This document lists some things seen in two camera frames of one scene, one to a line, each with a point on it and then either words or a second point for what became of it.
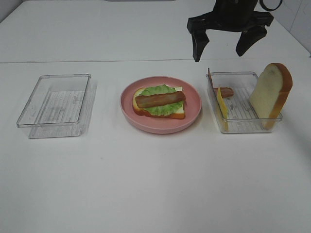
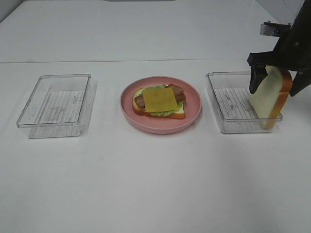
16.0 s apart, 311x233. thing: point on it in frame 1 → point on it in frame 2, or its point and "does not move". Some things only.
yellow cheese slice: [223, 109] → [159, 100]
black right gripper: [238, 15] → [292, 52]
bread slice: [270, 94] does not move
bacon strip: [225, 91] → [178, 91]
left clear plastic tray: [59, 107] does not move
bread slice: [179, 114] does not move
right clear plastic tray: [229, 93] does not move
